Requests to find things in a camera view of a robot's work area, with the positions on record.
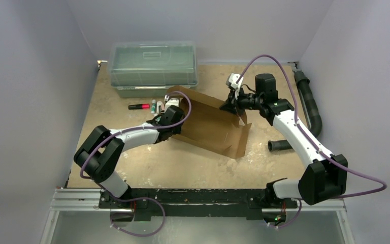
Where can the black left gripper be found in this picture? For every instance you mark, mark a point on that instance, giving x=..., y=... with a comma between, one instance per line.
x=176, y=129

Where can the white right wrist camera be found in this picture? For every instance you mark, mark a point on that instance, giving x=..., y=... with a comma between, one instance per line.
x=234, y=81

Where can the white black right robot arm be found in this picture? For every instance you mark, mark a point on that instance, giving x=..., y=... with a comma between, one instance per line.
x=325, y=174

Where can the green white marker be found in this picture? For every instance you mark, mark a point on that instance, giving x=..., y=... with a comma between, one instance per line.
x=153, y=106

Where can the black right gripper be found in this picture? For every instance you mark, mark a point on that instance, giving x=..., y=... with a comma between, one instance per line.
x=232, y=102

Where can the red black marker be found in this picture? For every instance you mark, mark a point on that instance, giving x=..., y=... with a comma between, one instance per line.
x=139, y=106

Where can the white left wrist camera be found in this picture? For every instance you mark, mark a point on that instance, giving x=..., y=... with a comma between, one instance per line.
x=169, y=101

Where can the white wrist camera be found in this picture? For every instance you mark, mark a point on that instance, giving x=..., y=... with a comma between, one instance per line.
x=169, y=101
x=234, y=81

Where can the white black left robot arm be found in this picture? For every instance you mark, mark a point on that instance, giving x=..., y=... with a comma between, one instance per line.
x=100, y=152

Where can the clear plastic storage bin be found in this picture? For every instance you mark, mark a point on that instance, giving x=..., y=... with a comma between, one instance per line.
x=149, y=68

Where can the brown cardboard box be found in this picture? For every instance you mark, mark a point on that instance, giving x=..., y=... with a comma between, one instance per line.
x=212, y=129

